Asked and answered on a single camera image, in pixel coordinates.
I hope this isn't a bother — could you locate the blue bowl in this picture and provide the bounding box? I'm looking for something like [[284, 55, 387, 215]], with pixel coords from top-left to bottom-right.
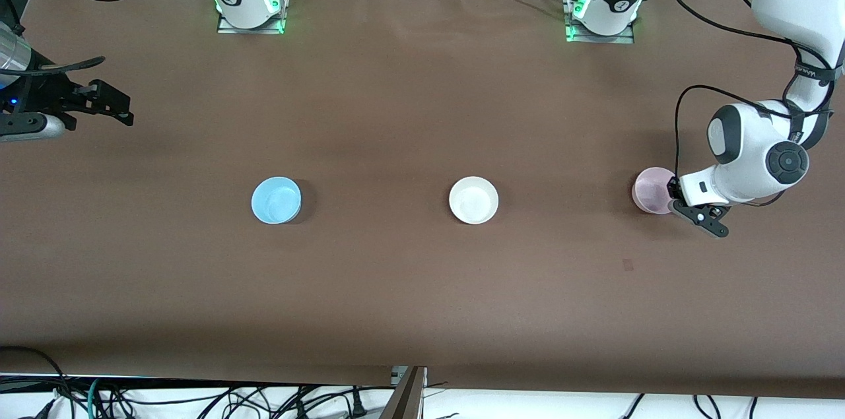
[[251, 176, 303, 225]]

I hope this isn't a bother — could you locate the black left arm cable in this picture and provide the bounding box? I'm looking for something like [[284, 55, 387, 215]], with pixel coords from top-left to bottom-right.
[[658, 0, 840, 209]]

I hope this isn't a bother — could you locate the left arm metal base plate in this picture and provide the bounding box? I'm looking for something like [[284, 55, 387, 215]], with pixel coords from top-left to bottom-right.
[[564, 0, 636, 46]]

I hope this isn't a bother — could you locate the black floor cable loop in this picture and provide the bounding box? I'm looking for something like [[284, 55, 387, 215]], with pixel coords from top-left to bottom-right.
[[0, 345, 71, 419]]

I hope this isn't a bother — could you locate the pink bowl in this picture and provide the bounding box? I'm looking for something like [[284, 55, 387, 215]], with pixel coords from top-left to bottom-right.
[[631, 167, 678, 216]]

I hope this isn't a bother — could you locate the aluminium frame beam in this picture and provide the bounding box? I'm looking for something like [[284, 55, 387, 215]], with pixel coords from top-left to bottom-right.
[[382, 366, 429, 419]]

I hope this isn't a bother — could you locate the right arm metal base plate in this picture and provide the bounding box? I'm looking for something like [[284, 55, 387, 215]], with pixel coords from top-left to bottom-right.
[[216, 0, 288, 36]]

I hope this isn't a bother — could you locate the brown table cover sheet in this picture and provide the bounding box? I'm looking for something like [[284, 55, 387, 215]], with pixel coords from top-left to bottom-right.
[[0, 0, 845, 400]]

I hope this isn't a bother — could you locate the white bowl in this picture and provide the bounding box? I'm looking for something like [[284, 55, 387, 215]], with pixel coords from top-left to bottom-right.
[[448, 176, 500, 225]]

